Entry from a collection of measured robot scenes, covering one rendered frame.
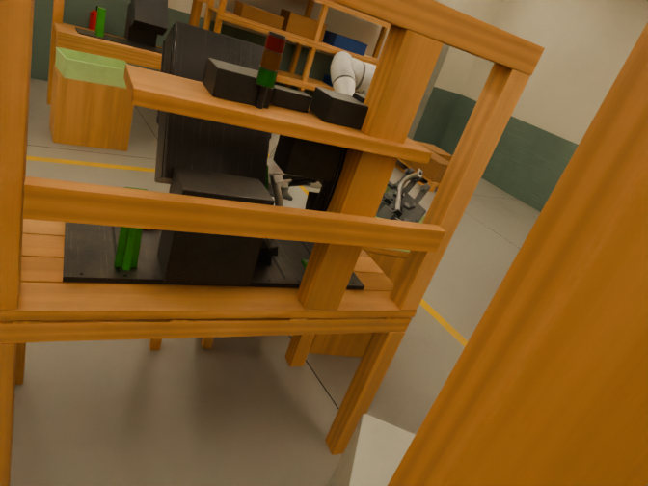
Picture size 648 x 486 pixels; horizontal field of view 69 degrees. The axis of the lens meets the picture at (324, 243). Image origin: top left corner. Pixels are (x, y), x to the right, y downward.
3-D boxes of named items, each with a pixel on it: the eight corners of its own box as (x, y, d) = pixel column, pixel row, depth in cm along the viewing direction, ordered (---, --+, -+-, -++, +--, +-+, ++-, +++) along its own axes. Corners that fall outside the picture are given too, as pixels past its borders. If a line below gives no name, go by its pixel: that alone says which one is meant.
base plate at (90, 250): (65, 216, 175) (66, 211, 174) (323, 238, 230) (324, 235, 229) (62, 282, 143) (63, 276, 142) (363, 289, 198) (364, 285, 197)
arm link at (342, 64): (340, 69, 204) (366, 79, 210) (337, 40, 212) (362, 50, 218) (326, 90, 214) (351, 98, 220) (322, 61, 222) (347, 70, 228)
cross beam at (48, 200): (23, 209, 115) (25, 175, 112) (428, 245, 180) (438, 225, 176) (21, 219, 111) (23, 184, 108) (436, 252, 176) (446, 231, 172)
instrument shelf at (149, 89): (122, 78, 128) (124, 63, 126) (389, 138, 173) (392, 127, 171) (131, 105, 109) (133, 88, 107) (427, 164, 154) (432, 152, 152)
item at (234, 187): (156, 254, 169) (173, 165, 155) (237, 257, 184) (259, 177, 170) (163, 283, 155) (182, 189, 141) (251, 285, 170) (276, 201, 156)
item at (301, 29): (364, 148, 834) (413, 13, 741) (198, 120, 660) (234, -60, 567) (347, 137, 872) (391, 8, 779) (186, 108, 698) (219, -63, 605)
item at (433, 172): (387, 160, 805) (396, 135, 787) (422, 167, 847) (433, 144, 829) (428, 191, 715) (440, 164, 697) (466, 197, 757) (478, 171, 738)
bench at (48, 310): (0, 370, 213) (6, 194, 176) (298, 355, 286) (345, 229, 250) (-26, 519, 159) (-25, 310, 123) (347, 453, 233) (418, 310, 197)
